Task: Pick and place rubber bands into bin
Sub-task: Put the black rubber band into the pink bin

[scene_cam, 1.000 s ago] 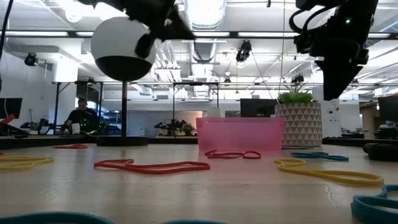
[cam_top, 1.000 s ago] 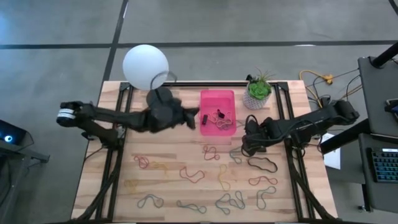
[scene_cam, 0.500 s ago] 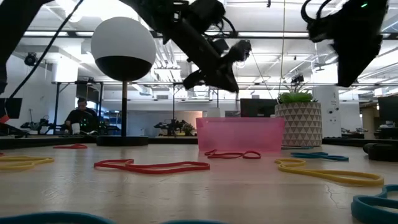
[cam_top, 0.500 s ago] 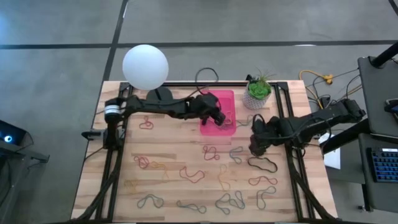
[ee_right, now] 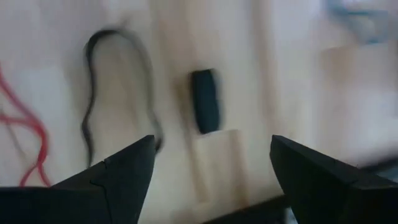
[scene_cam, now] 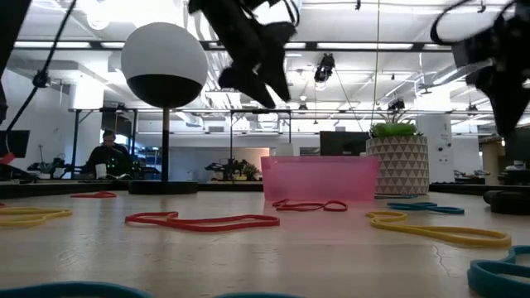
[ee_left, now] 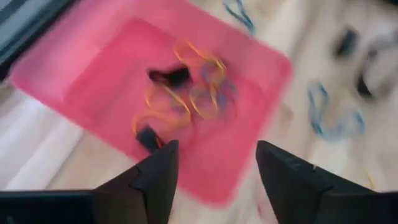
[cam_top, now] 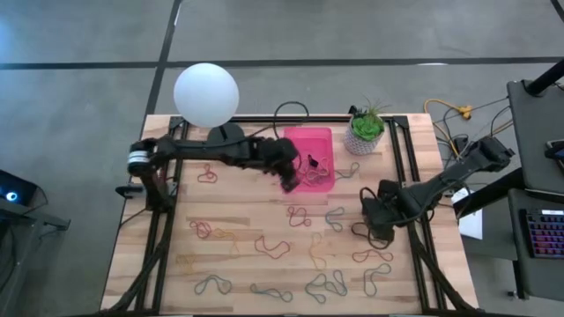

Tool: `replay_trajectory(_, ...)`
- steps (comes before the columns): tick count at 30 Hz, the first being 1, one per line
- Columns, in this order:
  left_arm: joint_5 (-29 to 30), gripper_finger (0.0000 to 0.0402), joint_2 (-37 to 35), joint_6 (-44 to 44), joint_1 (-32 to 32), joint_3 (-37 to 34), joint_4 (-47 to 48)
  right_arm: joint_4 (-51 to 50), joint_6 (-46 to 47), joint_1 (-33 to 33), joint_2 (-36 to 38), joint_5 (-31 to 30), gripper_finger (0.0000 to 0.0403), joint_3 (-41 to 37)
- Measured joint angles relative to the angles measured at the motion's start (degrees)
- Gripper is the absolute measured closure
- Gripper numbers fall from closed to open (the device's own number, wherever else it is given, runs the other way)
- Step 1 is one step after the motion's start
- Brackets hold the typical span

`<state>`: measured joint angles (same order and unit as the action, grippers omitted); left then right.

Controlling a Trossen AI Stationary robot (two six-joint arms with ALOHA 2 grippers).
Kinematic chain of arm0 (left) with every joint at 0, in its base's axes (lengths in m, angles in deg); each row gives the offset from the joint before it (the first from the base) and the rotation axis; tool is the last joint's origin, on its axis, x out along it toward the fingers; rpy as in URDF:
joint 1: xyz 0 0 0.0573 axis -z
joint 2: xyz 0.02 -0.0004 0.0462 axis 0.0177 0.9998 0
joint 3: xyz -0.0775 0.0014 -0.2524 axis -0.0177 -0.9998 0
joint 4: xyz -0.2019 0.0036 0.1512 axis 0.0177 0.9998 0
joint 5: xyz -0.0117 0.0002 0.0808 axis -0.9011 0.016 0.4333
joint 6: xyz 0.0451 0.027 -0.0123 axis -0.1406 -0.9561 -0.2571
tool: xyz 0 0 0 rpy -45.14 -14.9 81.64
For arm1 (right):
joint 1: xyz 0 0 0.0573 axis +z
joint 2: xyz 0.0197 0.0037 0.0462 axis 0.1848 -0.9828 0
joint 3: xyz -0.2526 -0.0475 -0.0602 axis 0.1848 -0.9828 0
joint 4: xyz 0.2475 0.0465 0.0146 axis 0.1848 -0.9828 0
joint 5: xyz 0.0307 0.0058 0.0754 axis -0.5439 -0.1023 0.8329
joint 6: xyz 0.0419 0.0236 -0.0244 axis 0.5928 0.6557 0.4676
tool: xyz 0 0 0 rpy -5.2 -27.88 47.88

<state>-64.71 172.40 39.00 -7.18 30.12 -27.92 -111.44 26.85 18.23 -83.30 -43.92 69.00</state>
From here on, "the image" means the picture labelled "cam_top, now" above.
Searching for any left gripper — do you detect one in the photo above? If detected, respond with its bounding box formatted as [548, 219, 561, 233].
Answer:
[259, 138, 302, 195]

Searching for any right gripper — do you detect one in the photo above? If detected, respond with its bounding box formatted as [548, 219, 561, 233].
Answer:
[361, 179, 413, 244]

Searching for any red rubber band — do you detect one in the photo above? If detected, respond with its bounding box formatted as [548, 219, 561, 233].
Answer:
[352, 248, 395, 264]
[189, 219, 213, 240]
[286, 206, 313, 229]
[197, 163, 219, 184]
[254, 235, 292, 260]

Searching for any black rubber band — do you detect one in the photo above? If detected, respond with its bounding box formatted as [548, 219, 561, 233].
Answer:
[351, 221, 393, 251]

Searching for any orange rubber band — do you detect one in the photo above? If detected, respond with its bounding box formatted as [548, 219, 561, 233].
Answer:
[303, 156, 332, 186]

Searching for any blue rubber band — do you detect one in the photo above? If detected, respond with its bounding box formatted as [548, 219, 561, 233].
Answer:
[304, 272, 330, 305]
[323, 269, 349, 297]
[363, 262, 393, 298]
[249, 283, 294, 304]
[194, 275, 234, 296]
[334, 161, 360, 181]
[324, 206, 347, 233]

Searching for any yellow rubber band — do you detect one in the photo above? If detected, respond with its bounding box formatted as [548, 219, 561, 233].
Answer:
[175, 254, 198, 274]
[308, 232, 328, 271]
[213, 228, 241, 253]

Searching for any pink plastic bin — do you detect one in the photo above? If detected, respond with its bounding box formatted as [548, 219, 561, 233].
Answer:
[283, 126, 336, 194]

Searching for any succulent in patterned pot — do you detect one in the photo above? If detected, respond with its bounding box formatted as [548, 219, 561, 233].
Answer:
[343, 97, 391, 157]

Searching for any white paper sheet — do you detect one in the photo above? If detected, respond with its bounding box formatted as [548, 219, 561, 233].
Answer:
[451, 188, 485, 241]

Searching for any black desk beam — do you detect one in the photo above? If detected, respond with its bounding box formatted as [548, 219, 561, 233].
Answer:
[453, 168, 526, 220]

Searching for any white globe table lamp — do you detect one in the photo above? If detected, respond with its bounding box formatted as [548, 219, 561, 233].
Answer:
[173, 62, 247, 144]

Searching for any grey desk with keyboard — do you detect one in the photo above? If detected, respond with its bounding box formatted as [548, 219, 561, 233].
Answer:
[508, 188, 564, 301]

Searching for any backlit keyboard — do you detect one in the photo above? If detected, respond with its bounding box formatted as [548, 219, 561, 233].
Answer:
[521, 208, 564, 260]

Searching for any dark grey desk top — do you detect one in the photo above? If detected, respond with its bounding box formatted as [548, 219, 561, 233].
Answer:
[506, 78, 564, 202]

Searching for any black phone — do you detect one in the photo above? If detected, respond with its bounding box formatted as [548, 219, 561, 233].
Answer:
[545, 139, 564, 162]

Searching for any black pole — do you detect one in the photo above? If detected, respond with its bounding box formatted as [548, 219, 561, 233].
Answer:
[526, 59, 564, 97]

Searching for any grey metal stand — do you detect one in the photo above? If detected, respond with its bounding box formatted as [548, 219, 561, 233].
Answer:
[0, 205, 71, 317]

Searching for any black device with blue light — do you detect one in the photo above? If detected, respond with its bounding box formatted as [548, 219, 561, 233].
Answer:
[0, 169, 40, 207]

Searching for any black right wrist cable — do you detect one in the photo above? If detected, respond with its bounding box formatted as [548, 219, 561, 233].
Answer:
[359, 187, 375, 210]

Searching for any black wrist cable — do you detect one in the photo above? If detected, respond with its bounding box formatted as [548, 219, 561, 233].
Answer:
[272, 100, 310, 133]
[359, 187, 375, 210]

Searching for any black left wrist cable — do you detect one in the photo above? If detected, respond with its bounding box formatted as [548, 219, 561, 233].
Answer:
[272, 100, 310, 133]

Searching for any black floor cable bundle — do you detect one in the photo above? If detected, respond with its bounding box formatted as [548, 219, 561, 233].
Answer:
[434, 99, 516, 177]

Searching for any yellow cable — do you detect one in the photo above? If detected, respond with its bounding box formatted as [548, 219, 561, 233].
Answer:
[423, 99, 473, 122]

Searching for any black metal bracket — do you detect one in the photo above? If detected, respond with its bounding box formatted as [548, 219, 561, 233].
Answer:
[115, 184, 145, 198]

